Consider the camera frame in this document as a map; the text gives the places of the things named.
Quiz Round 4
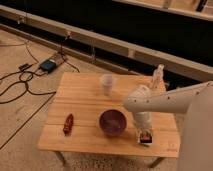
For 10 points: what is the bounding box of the clear plastic bottle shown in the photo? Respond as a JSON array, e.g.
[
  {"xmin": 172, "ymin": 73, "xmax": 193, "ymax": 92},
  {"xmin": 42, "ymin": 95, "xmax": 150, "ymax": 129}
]
[{"xmin": 152, "ymin": 64, "xmax": 164, "ymax": 89}]

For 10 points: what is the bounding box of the white sponge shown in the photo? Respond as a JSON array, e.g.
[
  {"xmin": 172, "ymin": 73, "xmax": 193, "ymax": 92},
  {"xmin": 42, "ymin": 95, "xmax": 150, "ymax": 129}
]
[{"xmin": 138, "ymin": 131, "xmax": 152, "ymax": 146}]

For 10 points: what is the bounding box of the small black connector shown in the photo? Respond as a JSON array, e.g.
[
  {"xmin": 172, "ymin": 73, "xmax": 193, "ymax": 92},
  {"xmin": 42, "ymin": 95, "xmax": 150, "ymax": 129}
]
[{"xmin": 18, "ymin": 63, "xmax": 32, "ymax": 71}]

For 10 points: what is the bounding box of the blue power adapter box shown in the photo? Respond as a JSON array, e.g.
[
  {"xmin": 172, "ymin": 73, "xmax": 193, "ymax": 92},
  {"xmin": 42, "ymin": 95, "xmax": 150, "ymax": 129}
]
[{"xmin": 39, "ymin": 60, "xmax": 56, "ymax": 73}]

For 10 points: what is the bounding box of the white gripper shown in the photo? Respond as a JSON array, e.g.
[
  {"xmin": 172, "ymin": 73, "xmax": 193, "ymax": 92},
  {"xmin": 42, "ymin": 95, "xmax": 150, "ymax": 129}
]
[{"xmin": 133, "ymin": 112, "xmax": 153, "ymax": 140}]

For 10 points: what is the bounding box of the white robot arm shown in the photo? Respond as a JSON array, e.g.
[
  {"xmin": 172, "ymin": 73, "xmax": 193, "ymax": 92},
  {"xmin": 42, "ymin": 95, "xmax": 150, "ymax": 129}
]
[{"xmin": 123, "ymin": 81, "xmax": 213, "ymax": 171}]

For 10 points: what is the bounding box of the purple bowl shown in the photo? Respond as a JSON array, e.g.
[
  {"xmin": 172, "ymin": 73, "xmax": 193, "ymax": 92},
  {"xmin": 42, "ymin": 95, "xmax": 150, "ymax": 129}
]
[{"xmin": 99, "ymin": 109, "xmax": 127, "ymax": 137}]

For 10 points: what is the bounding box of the wooden table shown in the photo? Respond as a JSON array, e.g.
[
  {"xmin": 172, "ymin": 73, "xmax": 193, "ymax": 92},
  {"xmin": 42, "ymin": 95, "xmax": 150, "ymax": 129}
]
[{"xmin": 38, "ymin": 72, "xmax": 180, "ymax": 158}]

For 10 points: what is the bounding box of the black floor cable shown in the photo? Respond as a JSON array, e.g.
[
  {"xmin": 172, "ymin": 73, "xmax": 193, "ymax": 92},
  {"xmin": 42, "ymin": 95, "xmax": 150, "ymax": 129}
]
[{"xmin": 0, "ymin": 39, "xmax": 81, "ymax": 105}]

